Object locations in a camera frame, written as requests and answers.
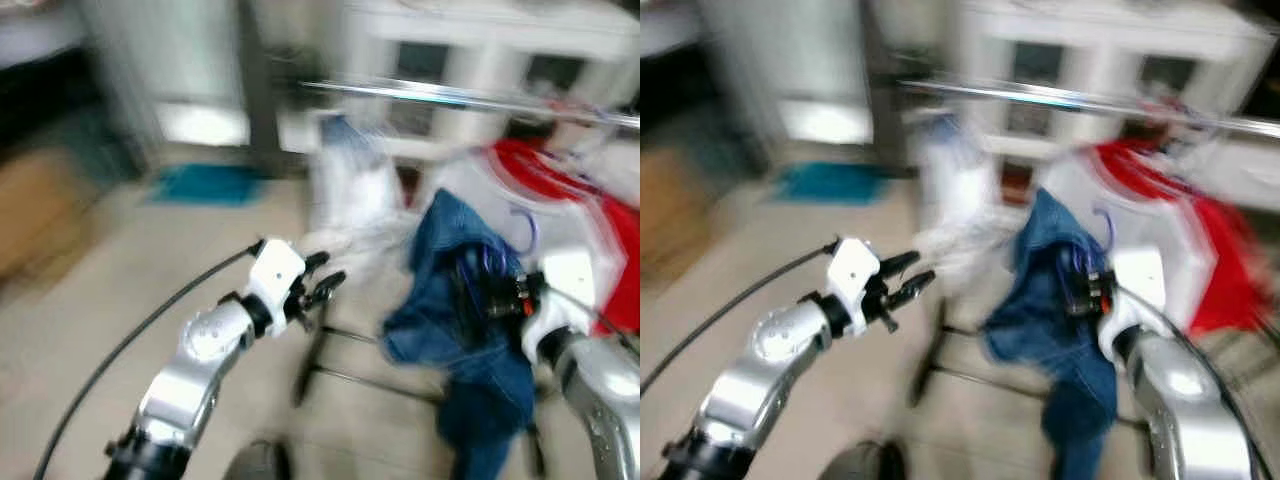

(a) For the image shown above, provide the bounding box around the purple plastic clothes hanger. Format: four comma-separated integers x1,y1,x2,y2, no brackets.
470,205,541,301
1065,203,1118,296

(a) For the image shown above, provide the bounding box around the blue denim garment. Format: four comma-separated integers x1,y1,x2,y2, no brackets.
380,188,541,480
980,188,1121,480

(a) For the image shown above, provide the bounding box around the off-white jacket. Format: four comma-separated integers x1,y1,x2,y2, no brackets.
905,112,1001,261
305,112,401,261

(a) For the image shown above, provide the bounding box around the teal floor mat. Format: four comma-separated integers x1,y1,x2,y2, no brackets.
775,163,886,206
150,165,266,206

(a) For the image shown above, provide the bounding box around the plain white T-shirt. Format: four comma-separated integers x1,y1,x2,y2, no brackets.
1035,145,1216,321
425,148,613,301

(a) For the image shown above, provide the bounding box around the red T-shirt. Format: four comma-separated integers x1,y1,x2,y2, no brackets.
1090,138,1271,336
490,138,641,336

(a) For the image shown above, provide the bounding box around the grey robot foot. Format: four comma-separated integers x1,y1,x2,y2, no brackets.
820,440,906,480
225,440,291,480

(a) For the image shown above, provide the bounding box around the brown cardboard box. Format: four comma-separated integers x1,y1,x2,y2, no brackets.
0,150,96,291
640,150,706,291

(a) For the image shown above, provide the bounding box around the glass door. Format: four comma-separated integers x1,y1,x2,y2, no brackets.
80,0,256,151
700,0,871,146

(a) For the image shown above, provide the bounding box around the white display cabinet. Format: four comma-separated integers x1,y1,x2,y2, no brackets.
880,0,1280,171
280,0,641,161

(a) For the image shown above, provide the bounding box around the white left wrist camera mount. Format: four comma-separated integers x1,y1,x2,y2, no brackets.
826,236,883,337
246,238,307,311

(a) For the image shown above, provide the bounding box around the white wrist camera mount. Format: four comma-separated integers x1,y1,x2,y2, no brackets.
1098,245,1171,361
246,238,307,311
826,236,883,337
520,248,601,363

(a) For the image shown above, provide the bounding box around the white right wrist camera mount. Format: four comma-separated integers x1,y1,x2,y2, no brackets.
520,248,601,363
1098,245,1171,361

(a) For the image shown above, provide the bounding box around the silver clothes rack rail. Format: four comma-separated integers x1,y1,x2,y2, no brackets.
900,80,1280,139
300,78,641,131

